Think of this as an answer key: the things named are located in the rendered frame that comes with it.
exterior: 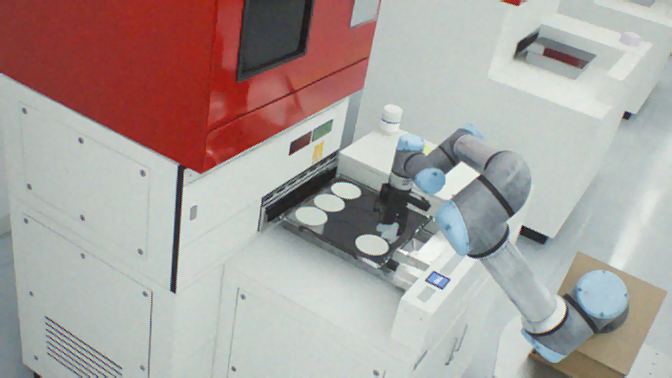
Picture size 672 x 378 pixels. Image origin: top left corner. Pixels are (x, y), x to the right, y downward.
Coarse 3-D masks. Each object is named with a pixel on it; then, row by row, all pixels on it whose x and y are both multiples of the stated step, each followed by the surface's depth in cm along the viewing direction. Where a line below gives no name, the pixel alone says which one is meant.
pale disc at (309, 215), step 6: (300, 210) 225; (306, 210) 226; (312, 210) 226; (318, 210) 227; (300, 216) 222; (306, 216) 223; (312, 216) 223; (318, 216) 224; (324, 216) 224; (306, 222) 220; (312, 222) 221; (318, 222) 221
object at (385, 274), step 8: (288, 224) 227; (296, 232) 227; (304, 232) 225; (312, 240) 224; (320, 240) 223; (328, 248) 222; (344, 256) 220; (352, 256) 218; (360, 264) 218; (376, 272) 215; (384, 272) 214; (392, 272) 214; (392, 280) 213; (400, 288) 213
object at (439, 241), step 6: (438, 234) 230; (432, 240) 227; (438, 240) 227; (444, 240) 228; (426, 246) 223; (432, 246) 224; (438, 246) 225; (444, 246) 225; (420, 252) 220; (426, 252) 221; (432, 252) 221; (438, 252) 222; (432, 258) 219; (408, 264) 214; (420, 270) 212; (396, 276) 208; (396, 282) 208; (402, 282) 207; (408, 282) 206
